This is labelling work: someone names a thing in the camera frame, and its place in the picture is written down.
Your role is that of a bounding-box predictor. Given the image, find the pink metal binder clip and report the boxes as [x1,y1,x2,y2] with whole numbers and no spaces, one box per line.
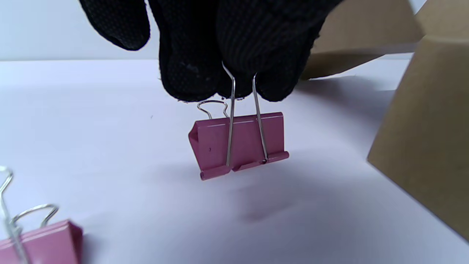
[188,62,290,181]
[0,166,84,264]

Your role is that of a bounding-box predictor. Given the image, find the person's left hand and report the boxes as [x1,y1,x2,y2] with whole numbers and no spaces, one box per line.
[79,0,343,103]

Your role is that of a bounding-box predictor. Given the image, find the brown cardboard mailer box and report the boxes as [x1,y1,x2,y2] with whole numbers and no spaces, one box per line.
[300,0,469,242]

